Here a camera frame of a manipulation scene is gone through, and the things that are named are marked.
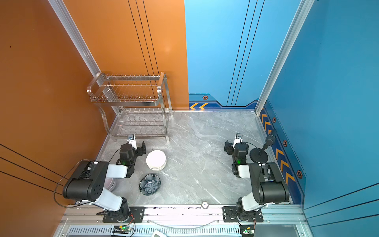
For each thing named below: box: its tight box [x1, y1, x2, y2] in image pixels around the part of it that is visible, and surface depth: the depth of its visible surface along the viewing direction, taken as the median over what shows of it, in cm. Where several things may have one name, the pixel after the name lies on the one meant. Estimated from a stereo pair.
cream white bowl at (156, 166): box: [146, 161, 167, 171], surface depth 84 cm
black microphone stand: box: [249, 129, 277, 163], surface depth 93 cm
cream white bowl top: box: [146, 149, 167, 171], surface depth 87 cm
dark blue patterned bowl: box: [139, 173, 161, 196], surface depth 82 cm
